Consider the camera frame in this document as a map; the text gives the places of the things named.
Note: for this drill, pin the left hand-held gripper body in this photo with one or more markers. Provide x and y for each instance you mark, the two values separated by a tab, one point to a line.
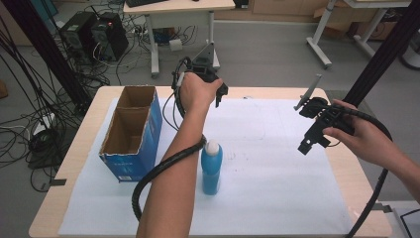
205	67

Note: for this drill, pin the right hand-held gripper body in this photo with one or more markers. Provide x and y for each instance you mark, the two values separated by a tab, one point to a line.
327	115

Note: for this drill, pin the blue bottle with white cap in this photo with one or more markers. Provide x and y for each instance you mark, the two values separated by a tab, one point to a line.
211	168

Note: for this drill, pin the blue cardboard box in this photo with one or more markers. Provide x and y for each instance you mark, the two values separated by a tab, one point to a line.
145	132

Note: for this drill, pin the person's left hand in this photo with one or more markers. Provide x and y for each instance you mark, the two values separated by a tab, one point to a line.
196	92

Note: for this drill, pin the person's right hand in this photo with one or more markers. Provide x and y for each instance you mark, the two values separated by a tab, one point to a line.
366	142

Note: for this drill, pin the small white box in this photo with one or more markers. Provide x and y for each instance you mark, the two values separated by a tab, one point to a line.
175	45

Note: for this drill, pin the white table mat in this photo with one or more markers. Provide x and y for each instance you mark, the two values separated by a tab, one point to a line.
270	172

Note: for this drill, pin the wooden desk with white legs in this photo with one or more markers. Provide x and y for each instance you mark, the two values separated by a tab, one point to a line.
185	6

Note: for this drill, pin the black metal stand pole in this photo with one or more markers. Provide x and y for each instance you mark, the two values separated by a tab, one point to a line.
383	56
49	53

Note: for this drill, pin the black keyboard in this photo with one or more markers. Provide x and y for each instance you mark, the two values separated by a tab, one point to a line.
145	2

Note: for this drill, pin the black computer tower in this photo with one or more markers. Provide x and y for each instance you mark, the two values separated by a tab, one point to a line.
76	31
110	36

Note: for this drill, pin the white power strip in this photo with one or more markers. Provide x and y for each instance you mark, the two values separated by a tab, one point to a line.
44	123

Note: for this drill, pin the black tape strip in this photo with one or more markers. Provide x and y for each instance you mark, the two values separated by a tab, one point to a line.
58	182

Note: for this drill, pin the white frame table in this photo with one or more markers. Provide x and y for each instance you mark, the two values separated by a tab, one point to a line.
325	33

